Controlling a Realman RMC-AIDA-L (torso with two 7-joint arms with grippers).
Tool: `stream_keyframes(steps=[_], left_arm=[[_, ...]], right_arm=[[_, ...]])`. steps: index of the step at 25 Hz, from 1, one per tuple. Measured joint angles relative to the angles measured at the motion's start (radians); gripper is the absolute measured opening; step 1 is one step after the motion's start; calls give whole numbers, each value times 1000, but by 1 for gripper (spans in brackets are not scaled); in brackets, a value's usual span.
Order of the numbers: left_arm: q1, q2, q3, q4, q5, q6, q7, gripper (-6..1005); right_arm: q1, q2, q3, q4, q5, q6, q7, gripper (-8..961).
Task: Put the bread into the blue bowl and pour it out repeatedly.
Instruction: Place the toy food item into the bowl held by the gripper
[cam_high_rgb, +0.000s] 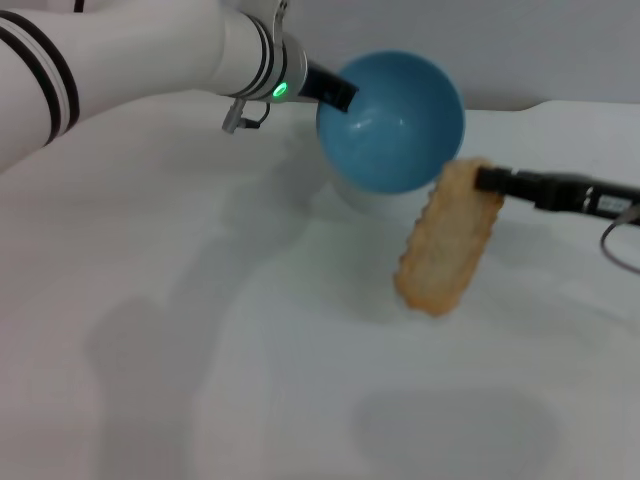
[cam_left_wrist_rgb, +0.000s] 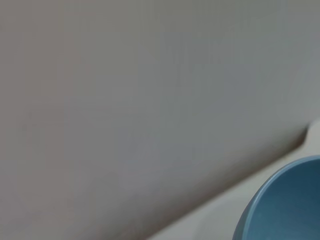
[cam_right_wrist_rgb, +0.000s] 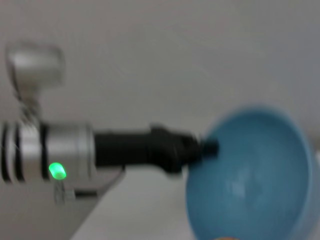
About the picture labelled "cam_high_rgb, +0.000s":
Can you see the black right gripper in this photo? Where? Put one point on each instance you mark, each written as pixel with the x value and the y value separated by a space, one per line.
pixel 555 192

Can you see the golden ridged bread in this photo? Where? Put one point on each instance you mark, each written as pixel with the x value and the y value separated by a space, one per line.
pixel 445 250

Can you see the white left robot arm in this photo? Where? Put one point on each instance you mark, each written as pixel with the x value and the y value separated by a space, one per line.
pixel 150 55

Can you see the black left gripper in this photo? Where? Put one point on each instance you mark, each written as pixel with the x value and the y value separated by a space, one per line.
pixel 317 82

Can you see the blue bowl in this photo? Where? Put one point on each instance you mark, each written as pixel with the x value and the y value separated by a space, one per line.
pixel 395 125

